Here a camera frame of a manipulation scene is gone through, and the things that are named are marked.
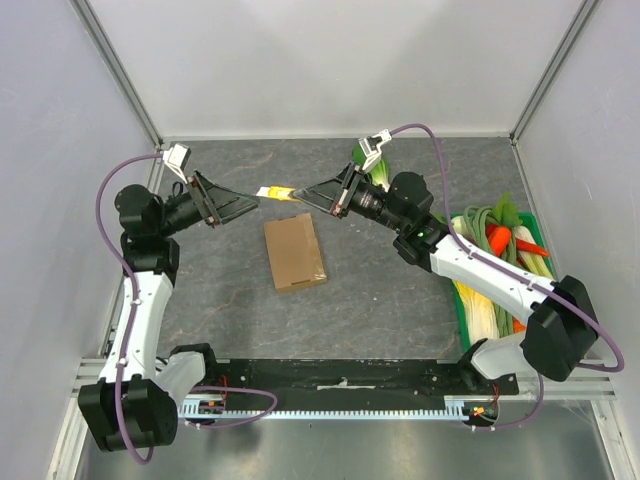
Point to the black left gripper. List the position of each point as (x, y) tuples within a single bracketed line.
[(215, 203)]

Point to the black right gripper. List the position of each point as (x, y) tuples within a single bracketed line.
[(345, 190)]

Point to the yellow utility knife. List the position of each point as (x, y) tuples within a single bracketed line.
[(276, 193)]

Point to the brown cardboard express box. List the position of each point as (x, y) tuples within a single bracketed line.
[(294, 253)]

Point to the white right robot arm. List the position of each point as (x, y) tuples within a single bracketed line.
[(558, 315)]

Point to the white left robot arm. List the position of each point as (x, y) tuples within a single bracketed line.
[(134, 403)]

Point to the green bok choy toy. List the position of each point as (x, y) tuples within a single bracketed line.
[(379, 174)]

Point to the green long beans bundle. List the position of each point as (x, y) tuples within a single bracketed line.
[(476, 220)]

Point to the orange carrot toy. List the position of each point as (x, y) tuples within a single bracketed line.
[(499, 238)]

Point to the green leaf vegetable toy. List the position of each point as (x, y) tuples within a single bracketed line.
[(506, 212)]

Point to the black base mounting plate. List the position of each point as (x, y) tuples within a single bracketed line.
[(359, 383)]

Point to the yellow napa cabbage toy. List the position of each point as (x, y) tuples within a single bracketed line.
[(480, 316)]

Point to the red chili pepper toy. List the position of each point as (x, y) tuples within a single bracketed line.
[(531, 248)]

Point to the green plastic basket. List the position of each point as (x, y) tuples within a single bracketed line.
[(507, 324)]

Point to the green celery toy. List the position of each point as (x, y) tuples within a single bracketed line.
[(534, 263)]

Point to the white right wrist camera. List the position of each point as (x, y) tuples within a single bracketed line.
[(371, 147)]

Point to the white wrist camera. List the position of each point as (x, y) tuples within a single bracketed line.
[(176, 159), (371, 147)]

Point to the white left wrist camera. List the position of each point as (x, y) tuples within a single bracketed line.
[(176, 159)]

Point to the blue slotted cable duct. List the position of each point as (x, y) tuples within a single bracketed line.
[(199, 408)]

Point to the aluminium frame rail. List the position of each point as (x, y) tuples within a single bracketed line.
[(582, 384)]

